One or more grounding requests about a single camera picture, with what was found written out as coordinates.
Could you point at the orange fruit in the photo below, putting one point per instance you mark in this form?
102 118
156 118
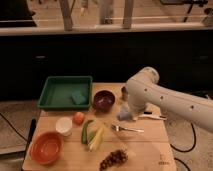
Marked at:
78 118

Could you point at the wooden cutting board table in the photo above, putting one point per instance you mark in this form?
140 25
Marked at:
146 143

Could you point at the green plastic tray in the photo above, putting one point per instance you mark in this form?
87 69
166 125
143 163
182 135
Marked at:
56 93

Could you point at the purple bowl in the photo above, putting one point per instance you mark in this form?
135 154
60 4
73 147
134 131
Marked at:
103 100

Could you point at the orange bowl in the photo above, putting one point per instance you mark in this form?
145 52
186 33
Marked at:
46 148

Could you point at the white handled dish brush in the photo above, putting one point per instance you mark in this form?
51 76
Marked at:
150 116

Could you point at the green pepper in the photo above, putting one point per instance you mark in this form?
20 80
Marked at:
86 136

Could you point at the yellow corn cob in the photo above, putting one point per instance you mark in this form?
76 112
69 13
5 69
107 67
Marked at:
94 144

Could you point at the grey blue towel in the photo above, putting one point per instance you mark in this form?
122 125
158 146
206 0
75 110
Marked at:
124 114

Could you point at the metal cup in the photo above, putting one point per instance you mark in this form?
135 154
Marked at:
124 94

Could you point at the black handle at table edge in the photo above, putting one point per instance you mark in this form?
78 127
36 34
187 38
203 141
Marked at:
31 132

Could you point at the silver fork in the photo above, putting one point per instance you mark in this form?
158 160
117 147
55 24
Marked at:
119 128

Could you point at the purple grapes bunch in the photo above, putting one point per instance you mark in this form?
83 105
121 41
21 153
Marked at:
115 158

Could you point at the white plastic cup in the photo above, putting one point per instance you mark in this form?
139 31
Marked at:
64 126

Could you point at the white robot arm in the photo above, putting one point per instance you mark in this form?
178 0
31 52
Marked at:
143 88

